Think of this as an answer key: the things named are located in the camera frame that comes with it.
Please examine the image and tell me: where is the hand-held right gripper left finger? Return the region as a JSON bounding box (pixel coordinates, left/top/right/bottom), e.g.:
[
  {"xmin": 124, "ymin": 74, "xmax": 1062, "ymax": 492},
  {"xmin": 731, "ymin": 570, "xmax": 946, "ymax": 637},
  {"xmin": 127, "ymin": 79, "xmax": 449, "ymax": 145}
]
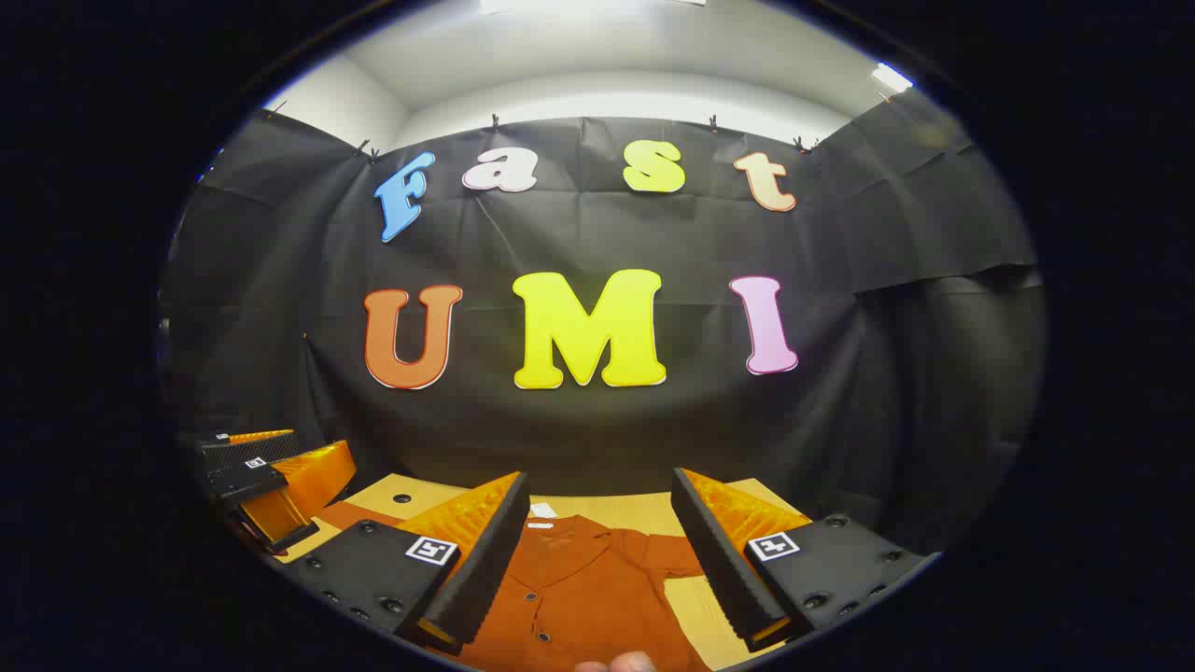
[{"xmin": 283, "ymin": 471, "xmax": 531, "ymax": 656}]

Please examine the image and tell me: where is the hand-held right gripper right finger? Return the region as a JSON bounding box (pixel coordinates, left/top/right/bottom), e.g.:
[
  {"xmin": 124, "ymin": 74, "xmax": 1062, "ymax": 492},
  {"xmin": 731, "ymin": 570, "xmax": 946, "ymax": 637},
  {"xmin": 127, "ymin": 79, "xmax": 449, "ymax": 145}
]
[{"xmin": 670, "ymin": 467, "xmax": 939, "ymax": 654}]

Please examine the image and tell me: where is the orange knitted cardigan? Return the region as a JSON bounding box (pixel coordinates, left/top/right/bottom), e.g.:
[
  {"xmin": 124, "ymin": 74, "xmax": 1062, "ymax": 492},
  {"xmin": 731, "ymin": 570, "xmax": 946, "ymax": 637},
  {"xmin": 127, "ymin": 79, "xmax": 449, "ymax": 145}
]
[{"xmin": 308, "ymin": 502, "xmax": 715, "ymax": 672}]

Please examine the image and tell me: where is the black backdrop cloth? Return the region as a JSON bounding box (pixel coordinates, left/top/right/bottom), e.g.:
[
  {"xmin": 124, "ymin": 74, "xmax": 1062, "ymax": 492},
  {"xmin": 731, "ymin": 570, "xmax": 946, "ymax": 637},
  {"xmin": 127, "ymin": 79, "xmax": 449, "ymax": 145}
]
[{"xmin": 159, "ymin": 89, "xmax": 1047, "ymax": 561}]

